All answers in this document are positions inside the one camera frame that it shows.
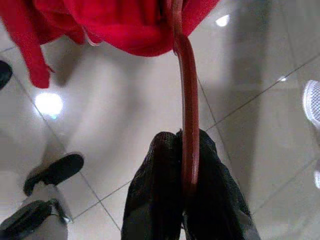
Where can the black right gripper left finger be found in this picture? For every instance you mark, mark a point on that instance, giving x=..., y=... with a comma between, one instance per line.
x=155, y=195

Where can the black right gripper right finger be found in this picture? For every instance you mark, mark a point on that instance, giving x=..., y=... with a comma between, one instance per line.
x=220, y=205

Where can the red plastic hanger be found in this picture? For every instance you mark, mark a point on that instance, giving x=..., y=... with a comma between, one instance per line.
x=190, y=112

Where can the red polo shirt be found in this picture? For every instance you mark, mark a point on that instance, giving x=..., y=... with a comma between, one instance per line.
x=120, y=25

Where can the grey right robot foot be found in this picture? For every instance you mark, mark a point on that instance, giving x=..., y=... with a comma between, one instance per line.
x=25, y=220

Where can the crumpled white shirt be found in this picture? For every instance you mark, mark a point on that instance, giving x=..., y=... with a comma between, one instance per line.
x=313, y=100

